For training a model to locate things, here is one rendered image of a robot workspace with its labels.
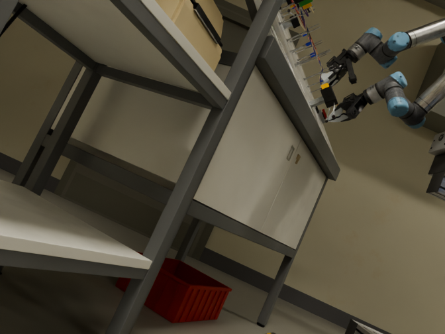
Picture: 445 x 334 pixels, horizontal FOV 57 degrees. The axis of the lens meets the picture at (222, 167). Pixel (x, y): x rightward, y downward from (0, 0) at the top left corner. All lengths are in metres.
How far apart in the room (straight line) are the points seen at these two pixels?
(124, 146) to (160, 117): 0.13
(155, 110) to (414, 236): 3.07
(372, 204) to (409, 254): 0.52
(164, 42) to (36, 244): 0.39
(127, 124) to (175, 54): 0.46
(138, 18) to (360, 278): 3.29
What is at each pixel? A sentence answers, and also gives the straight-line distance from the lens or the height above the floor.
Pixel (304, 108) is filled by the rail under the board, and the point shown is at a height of 0.84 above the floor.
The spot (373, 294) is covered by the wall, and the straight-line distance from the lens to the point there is 3.80.
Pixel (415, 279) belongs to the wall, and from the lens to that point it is 3.93.
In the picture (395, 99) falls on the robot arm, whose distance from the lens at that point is 1.80.
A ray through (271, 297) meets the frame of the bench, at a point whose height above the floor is 0.15.
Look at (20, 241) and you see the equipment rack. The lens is 0.67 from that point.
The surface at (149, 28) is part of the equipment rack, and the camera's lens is 0.72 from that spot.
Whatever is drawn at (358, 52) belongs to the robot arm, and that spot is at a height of 1.35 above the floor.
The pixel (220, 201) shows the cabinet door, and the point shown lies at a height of 0.43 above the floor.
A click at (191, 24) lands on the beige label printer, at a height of 0.71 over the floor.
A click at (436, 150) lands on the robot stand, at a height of 1.03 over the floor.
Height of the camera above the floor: 0.38
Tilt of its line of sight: 7 degrees up
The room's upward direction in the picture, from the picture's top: 25 degrees clockwise
